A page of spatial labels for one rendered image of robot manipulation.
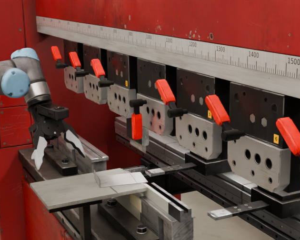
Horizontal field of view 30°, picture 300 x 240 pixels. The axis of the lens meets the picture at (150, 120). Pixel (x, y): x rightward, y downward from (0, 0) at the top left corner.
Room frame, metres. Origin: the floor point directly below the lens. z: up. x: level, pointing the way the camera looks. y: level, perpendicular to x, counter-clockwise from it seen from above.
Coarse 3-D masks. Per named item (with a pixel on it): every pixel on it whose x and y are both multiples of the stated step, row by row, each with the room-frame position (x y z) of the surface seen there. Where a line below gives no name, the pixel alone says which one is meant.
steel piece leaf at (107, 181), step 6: (96, 174) 1.40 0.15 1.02; (120, 174) 1.45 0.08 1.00; (126, 174) 1.45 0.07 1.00; (96, 180) 1.40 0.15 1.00; (102, 180) 1.40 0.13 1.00; (108, 180) 1.40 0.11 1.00; (114, 180) 1.40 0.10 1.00; (120, 180) 1.40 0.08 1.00; (126, 180) 1.40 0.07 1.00; (132, 180) 1.40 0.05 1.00; (102, 186) 1.36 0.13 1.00; (108, 186) 1.36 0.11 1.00
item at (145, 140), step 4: (128, 120) 1.47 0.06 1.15; (128, 124) 1.47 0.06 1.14; (128, 128) 1.47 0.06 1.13; (144, 128) 1.39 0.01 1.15; (128, 132) 1.47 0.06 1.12; (144, 132) 1.39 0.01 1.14; (148, 132) 1.40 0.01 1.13; (128, 136) 1.47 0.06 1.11; (144, 136) 1.39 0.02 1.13; (148, 136) 1.40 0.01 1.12; (132, 140) 1.47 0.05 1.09; (136, 140) 1.42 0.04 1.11; (140, 140) 1.40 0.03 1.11; (144, 140) 1.39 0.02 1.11; (148, 140) 1.40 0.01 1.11; (132, 144) 1.47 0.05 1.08; (136, 144) 1.44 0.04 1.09; (140, 144) 1.40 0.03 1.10; (144, 144) 1.39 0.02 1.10; (148, 144) 1.40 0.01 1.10; (140, 148) 1.42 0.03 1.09; (144, 148) 1.40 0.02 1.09
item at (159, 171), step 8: (192, 152) 1.55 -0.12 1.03; (192, 160) 1.53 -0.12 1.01; (200, 160) 1.49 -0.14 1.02; (208, 160) 1.48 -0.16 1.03; (216, 160) 1.49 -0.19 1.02; (224, 160) 1.49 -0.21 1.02; (160, 168) 1.49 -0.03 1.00; (168, 168) 1.48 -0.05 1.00; (176, 168) 1.48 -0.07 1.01; (184, 168) 1.48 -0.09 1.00; (192, 168) 1.50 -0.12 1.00; (200, 168) 1.49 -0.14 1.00; (208, 168) 1.47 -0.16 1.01; (216, 168) 1.48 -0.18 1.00; (224, 168) 1.49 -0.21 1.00
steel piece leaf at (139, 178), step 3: (132, 174) 1.45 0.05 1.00; (135, 174) 1.45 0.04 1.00; (138, 174) 1.44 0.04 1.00; (141, 174) 1.44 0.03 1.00; (135, 177) 1.42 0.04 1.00; (138, 177) 1.42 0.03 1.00; (141, 177) 1.42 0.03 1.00; (135, 180) 1.40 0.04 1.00; (138, 180) 1.40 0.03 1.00; (141, 180) 1.39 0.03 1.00; (144, 180) 1.39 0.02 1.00
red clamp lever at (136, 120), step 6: (132, 102) 1.25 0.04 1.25; (138, 102) 1.26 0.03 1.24; (144, 102) 1.27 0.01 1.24; (138, 108) 1.26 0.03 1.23; (132, 114) 1.26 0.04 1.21; (138, 114) 1.26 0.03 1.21; (132, 120) 1.26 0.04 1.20; (138, 120) 1.26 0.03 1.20; (132, 126) 1.26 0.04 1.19; (138, 126) 1.26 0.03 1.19; (132, 132) 1.26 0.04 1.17; (138, 132) 1.26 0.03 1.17; (132, 138) 1.27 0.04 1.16; (138, 138) 1.26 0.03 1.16
